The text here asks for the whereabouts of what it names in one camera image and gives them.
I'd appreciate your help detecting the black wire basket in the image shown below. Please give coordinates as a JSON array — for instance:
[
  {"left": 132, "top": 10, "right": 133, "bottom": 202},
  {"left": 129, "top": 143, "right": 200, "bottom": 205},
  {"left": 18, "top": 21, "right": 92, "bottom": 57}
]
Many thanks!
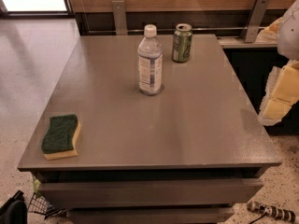
[{"left": 28, "top": 193, "right": 67, "bottom": 219}]

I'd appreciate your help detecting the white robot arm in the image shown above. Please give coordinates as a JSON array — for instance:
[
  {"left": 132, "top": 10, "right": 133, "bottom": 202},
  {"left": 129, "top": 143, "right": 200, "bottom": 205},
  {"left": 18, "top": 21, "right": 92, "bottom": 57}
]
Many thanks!
[{"left": 258, "top": 0, "right": 299, "bottom": 126}]

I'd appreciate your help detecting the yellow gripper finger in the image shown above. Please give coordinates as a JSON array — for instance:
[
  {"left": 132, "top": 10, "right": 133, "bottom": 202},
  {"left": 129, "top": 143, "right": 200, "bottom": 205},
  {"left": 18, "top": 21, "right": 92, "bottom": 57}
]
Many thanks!
[
  {"left": 258, "top": 60, "right": 299, "bottom": 126},
  {"left": 257, "top": 18, "right": 282, "bottom": 42}
]

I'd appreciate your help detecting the black bag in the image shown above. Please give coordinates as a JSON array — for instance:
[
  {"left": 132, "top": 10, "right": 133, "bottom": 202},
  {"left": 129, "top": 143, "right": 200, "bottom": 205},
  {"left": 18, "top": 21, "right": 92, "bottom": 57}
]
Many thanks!
[{"left": 0, "top": 190, "right": 28, "bottom": 224}]

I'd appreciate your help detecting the green soda can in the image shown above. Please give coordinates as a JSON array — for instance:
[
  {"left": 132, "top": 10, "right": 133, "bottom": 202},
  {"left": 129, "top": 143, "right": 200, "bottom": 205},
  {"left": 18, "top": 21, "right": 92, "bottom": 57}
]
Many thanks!
[{"left": 172, "top": 23, "right": 192, "bottom": 63}]

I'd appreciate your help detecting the green and yellow sponge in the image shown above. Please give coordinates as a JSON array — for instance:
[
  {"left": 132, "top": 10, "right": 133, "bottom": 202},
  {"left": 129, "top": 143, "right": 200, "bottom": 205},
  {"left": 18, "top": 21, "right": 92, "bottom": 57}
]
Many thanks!
[{"left": 41, "top": 114, "right": 81, "bottom": 161}]

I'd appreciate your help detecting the left metal wall bracket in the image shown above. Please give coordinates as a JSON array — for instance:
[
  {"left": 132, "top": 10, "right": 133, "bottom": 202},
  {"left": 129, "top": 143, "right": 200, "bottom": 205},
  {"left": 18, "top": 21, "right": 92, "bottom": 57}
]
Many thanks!
[{"left": 112, "top": 0, "right": 128, "bottom": 35}]

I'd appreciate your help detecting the metal wall bracket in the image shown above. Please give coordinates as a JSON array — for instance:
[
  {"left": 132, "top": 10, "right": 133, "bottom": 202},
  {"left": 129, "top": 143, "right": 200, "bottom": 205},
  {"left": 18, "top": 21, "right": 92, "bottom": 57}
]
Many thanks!
[
  {"left": 241, "top": 0, "right": 270, "bottom": 43},
  {"left": 112, "top": 0, "right": 128, "bottom": 35}
]

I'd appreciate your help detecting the clear plastic water bottle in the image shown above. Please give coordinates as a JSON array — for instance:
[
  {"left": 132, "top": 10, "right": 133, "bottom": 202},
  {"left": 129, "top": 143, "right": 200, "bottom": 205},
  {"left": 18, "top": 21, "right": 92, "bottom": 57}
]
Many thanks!
[{"left": 137, "top": 24, "right": 163, "bottom": 95}]

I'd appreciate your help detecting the right metal wall bracket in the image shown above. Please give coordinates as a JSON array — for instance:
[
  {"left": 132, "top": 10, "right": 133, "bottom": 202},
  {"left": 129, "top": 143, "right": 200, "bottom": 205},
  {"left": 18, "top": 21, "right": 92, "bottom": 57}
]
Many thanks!
[{"left": 241, "top": 0, "right": 270, "bottom": 43}]

